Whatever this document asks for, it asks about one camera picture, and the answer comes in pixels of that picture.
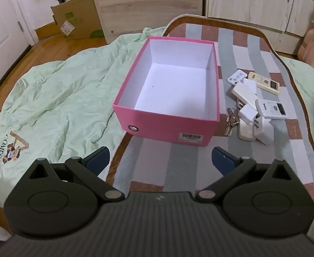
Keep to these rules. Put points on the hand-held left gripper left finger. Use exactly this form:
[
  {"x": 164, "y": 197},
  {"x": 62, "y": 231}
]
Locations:
[{"x": 99, "y": 160}]

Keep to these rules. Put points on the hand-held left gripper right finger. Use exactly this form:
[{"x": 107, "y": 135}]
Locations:
[{"x": 222, "y": 160}]

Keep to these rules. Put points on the white wall charger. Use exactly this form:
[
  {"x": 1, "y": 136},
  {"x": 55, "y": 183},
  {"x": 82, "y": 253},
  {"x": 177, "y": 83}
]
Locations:
[
  {"x": 248, "y": 114},
  {"x": 265, "y": 133},
  {"x": 245, "y": 133}
]

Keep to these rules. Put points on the white air conditioner remote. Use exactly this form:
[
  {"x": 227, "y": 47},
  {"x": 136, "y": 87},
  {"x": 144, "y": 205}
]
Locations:
[{"x": 269, "y": 108}]

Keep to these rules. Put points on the pink cardboard box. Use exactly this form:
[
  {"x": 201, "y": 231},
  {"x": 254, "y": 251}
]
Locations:
[{"x": 159, "y": 128}]

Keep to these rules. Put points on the white power adapter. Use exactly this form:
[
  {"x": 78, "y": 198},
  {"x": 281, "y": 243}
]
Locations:
[
  {"x": 250, "y": 84},
  {"x": 242, "y": 92}
]

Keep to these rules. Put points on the cream air conditioner remote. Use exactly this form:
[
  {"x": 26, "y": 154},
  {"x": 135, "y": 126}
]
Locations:
[{"x": 264, "y": 81}]

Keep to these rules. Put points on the thin white card remote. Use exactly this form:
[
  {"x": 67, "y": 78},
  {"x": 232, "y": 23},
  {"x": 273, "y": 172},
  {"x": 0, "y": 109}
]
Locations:
[{"x": 236, "y": 78}]

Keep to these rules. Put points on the striped mat with brown border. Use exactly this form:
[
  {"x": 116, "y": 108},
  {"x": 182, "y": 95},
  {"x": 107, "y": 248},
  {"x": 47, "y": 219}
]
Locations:
[{"x": 173, "y": 166}]

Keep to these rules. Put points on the light green blanket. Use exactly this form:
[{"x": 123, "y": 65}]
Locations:
[{"x": 52, "y": 99}]

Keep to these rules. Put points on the pink suitcase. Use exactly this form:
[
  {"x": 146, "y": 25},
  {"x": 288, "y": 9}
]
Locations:
[{"x": 312, "y": 48}]

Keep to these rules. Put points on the brown cardboard box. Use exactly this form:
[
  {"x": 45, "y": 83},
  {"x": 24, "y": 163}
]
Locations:
[{"x": 79, "y": 13}]

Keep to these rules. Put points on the white cabinet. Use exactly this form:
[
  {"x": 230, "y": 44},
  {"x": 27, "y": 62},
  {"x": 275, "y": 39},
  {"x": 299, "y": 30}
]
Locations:
[{"x": 240, "y": 0}]

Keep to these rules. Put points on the light wooden wardrobe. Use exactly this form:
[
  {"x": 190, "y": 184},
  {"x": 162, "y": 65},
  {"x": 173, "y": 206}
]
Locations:
[{"x": 146, "y": 5}]

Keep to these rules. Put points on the white door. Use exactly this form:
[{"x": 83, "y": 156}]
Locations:
[{"x": 2, "y": 18}]

